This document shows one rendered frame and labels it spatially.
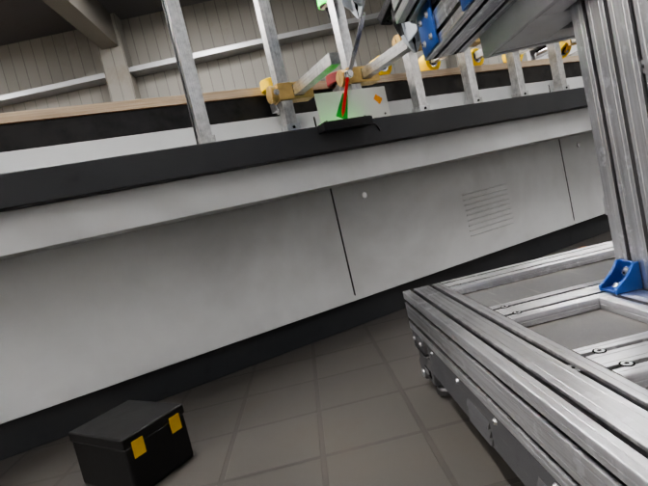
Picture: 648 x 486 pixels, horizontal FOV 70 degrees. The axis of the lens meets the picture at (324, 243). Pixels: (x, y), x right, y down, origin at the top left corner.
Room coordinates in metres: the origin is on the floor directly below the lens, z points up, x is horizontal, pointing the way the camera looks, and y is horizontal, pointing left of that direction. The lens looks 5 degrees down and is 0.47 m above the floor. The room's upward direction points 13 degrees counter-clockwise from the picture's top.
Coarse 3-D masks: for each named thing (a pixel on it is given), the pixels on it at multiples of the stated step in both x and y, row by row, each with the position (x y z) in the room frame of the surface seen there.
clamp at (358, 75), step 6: (342, 72) 1.47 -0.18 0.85; (354, 72) 1.48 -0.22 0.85; (360, 72) 1.49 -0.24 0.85; (378, 72) 1.52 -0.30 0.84; (336, 78) 1.51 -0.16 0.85; (342, 78) 1.47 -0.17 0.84; (354, 78) 1.48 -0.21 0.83; (360, 78) 1.49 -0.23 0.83; (366, 78) 1.50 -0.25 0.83; (372, 78) 1.51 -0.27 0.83; (378, 78) 1.52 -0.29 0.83; (342, 84) 1.48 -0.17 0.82; (348, 84) 1.49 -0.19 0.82; (366, 84) 1.54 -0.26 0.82; (372, 84) 1.56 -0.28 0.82
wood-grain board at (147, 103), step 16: (496, 64) 2.06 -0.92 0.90; (528, 64) 2.15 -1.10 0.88; (544, 64) 2.19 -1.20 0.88; (384, 80) 1.80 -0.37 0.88; (400, 80) 1.83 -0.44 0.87; (176, 96) 1.46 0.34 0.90; (208, 96) 1.50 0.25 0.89; (224, 96) 1.52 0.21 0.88; (240, 96) 1.55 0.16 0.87; (16, 112) 1.27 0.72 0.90; (32, 112) 1.29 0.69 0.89; (48, 112) 1.31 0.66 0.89; (64, 112) 1.32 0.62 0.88; (80, 112) 1.34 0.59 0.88; (96, 112) 1.36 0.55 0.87; (112, 112) 1.38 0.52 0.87
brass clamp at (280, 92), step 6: (276, 84) 1.37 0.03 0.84; (282, 84) 1.37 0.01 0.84; (288, 84) 1.38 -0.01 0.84; (270, 90) 1.36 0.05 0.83; (276, 90) 1.36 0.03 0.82; (282, 90) 1.37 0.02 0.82; (288, 90) 1.38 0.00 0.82; (312, 90) 1.42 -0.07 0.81; (270, 96) 1.37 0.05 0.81; (276, 96) 1.37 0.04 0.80; (282, 96) 1.37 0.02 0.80; (288, 96) 1.38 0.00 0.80; (294, 96) 1.39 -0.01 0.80; (300, 96) 1.40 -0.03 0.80; (306, 96) 1.40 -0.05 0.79; (312, 96) 1.42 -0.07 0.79; (270, 102) 1.38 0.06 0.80; (276, 102) 1.38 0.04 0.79; (294, 102) 1.44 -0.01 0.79
